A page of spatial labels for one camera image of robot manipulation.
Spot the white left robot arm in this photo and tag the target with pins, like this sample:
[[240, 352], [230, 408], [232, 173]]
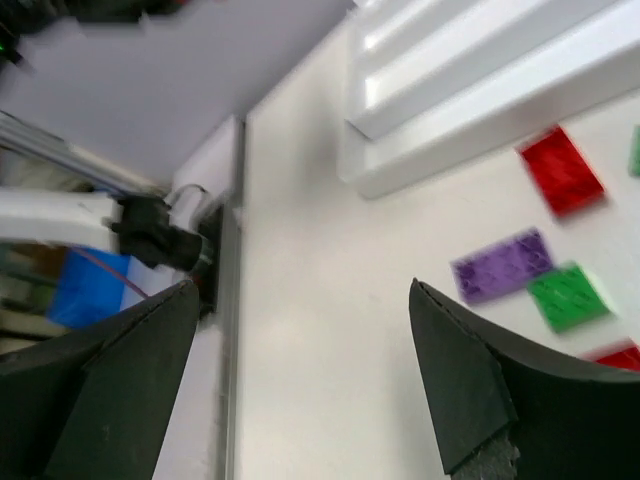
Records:
[[59, 218]]

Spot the green flat lego plate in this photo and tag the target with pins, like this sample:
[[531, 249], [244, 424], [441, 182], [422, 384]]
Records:
[[634, 155]]

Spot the purple flat lego brick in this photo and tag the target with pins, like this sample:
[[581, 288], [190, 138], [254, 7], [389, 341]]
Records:
[[502, 268]]

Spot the green square flat lego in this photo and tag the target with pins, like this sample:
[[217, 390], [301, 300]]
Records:
[[566, 298]]

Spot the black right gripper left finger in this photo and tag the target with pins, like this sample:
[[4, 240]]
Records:
[[95, 403]]

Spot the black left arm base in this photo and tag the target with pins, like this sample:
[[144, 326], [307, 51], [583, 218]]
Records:
[[144, 230]]

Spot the aluminium table frame rail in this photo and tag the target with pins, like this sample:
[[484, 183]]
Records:
[[229, 306]]

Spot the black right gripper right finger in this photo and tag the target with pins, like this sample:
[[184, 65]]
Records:
[[506, 407]]

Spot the small red lego brick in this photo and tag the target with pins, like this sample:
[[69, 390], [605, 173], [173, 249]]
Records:
[[622, 355]]

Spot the white divided sorting tray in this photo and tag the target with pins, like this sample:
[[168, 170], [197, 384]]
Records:
[[433, 84]]

